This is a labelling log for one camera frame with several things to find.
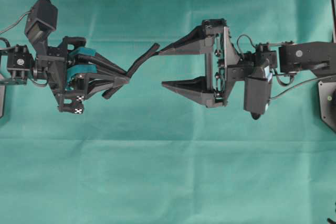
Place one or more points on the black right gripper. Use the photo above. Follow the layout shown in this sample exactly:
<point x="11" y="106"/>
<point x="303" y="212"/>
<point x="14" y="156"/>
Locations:
<point x="214" y="40"/>

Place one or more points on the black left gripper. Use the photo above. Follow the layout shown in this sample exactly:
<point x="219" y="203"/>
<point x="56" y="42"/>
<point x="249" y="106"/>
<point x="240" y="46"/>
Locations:
<point x="71" y="85"/>

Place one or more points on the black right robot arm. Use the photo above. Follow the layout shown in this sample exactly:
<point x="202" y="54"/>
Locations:
<point x="318" y="57"/>

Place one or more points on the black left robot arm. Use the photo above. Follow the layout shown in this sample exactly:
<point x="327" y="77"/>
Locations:
<point x="21" y="65"/>

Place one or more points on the green drape cloth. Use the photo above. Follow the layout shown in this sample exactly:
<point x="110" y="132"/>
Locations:
<point x="148" y="155"/>

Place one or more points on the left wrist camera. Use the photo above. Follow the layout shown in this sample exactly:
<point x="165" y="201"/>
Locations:
<point x="41" y="21"/>

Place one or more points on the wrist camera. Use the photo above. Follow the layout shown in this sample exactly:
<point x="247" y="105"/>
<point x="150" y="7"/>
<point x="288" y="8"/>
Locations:
<point x="41" y="21"/>
<point x="257" y="90"/>

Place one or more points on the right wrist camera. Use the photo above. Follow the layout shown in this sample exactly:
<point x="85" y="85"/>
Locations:
<point x="257" y="90"/>

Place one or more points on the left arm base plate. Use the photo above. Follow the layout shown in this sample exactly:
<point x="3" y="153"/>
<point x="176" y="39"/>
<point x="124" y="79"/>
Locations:
<point x="2" y="100"/>

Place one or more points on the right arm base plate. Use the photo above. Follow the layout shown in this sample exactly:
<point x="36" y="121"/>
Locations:
<point x="326" y="91"/>

